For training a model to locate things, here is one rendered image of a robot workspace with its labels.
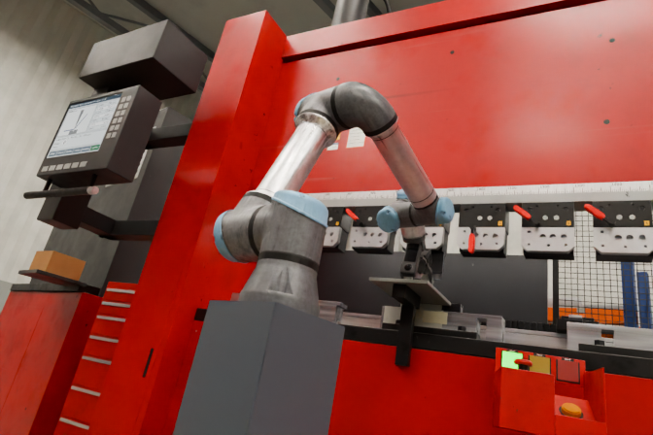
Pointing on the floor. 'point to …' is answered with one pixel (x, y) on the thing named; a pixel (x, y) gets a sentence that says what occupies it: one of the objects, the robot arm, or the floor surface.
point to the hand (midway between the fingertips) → (419, 295)
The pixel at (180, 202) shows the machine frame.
